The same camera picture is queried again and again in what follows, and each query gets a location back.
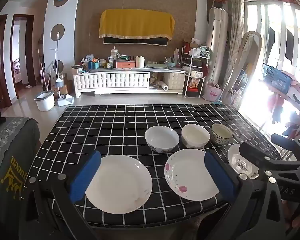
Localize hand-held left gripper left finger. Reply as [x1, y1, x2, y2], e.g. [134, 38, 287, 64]
[20, 150, 108, 240]

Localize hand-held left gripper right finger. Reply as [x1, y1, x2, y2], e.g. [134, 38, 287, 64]
[197, 150, 288, 240]

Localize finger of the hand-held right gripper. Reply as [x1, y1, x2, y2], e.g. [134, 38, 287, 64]
[270, 133, 300, 160]
[239, 142, 300, 178]

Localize small white plate printed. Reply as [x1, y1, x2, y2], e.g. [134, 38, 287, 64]
[227, 144, 260, 180]

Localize white plate pink flowers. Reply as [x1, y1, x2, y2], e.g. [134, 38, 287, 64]
[164, 149, 222, 202]

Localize plain white plate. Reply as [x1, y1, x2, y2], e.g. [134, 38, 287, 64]
[85, 154, 153, 215]

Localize bowl with black flower pattern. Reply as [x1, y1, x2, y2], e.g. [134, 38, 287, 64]
[211, 123, 233, 145]

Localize cream white bowl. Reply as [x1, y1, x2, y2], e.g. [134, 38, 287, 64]
[181, 124, 210, 149]

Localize white bowl floral base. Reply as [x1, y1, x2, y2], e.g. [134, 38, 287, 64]
[144, 126, 180, 153]

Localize person's right hand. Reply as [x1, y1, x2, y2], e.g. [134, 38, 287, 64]
[281, 200, 300, 232]

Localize black white grid tablecloth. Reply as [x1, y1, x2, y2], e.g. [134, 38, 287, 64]
[31, 104, 283, 229]

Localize blue plastic basket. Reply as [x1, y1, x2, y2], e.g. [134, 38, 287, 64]
[261, 63, 293, 95]

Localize pink bag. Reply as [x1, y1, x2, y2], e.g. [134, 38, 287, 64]
[203, 82, 222, 102]

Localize grey printed chair cover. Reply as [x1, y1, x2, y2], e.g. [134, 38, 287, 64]
[0, 116, 42, 230]

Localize white dustpan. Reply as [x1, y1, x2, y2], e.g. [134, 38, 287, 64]
[57, 94, 75, 107]

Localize white mop bucket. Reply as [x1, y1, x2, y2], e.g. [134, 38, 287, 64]
[34, 91, 55, 112]

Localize standing oval mirror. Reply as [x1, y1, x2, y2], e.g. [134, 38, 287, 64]
[219, 31, 262, 105]

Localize white tufted television cabinet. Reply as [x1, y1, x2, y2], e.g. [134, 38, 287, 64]
[72, 66, 187, 98]

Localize tower air conditioner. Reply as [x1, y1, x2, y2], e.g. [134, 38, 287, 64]
[205, 7, 229, 85]

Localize pink storage box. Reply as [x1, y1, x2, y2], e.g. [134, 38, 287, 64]
[116, 60, 136, 68]

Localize white mop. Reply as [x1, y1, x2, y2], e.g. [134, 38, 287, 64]
[50, 32, 63, 80]

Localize beige patterned curtain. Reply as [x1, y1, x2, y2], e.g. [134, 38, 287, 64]
[226, 0, 245, 88]

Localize yellow television cover cloth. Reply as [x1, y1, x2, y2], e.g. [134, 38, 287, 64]
[99, 9, 175, 41]

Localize white wire shelf rack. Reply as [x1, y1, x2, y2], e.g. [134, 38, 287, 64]
[180, 46, 210, 98]

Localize red wooden doorway frame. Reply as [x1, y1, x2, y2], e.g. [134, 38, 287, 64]
[10, 14, 37, 87]

